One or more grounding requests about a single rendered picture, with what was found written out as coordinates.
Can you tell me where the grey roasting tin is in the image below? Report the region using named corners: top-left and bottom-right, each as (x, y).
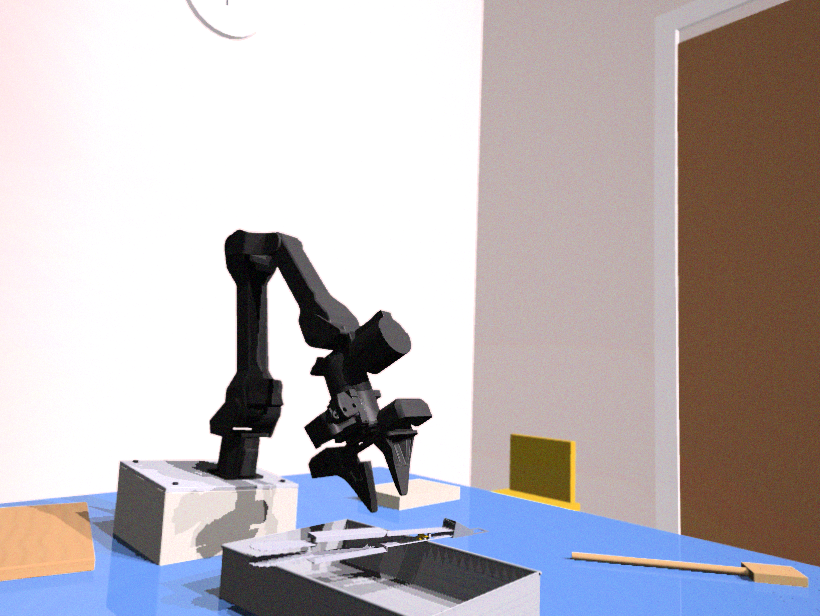
top-left (219, 519), bottom-right (542, 616)

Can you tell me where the light wooden board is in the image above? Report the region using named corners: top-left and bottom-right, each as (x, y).
top-left (0, 502), bottom-right (95, 582)

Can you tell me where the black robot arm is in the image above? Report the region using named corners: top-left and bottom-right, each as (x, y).
top-left (207, 229), bottom-right (412, 480)

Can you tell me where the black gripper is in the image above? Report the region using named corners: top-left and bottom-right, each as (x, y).
top-left (308, 381), bottom-right (432, 513)

